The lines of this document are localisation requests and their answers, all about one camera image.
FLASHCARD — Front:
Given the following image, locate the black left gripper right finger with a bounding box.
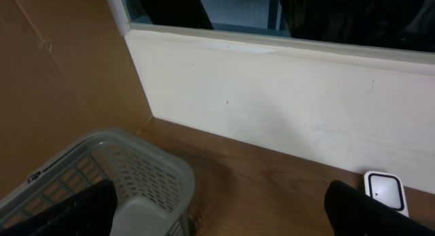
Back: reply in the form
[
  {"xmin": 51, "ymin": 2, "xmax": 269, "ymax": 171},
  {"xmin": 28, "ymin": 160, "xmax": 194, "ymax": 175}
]
[{"xmin": 324, "ymin": 180, "xmax": 434, "ymax": 236}]

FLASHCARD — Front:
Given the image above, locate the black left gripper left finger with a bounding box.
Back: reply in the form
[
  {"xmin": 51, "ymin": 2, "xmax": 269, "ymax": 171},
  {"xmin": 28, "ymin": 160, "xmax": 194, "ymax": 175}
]
[{"xmin": 1, "ymin": 180, "xmax": 118, "ymax": 236}]

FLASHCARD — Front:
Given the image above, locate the white barcode scanner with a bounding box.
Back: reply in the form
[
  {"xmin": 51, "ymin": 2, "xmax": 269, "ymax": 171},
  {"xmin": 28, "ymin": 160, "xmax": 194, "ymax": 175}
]
[{"xmin": 364, "ymin": 171, "xmax": 409, "ymax": 217}]

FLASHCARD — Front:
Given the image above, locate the grey plastic mesh basket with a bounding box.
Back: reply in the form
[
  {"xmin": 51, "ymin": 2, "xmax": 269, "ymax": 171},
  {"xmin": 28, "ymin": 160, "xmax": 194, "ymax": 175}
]
[{"xmin": 1, "ymin": 129, "xmax": 195, "ymax": 235}]

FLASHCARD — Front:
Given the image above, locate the brown cardboard panel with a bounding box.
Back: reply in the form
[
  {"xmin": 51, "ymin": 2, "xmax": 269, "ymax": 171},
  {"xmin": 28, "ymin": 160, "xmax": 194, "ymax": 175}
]
[{"xmin": 1, "ymin": 0, "xmax": 152, "ymax": 195}]

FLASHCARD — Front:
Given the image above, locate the white framed window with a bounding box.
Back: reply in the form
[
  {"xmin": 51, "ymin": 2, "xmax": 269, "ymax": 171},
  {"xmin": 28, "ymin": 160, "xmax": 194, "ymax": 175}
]
[{"xmin": 107, "ymin": 0, "xmax": 434, "ymax": 64}]

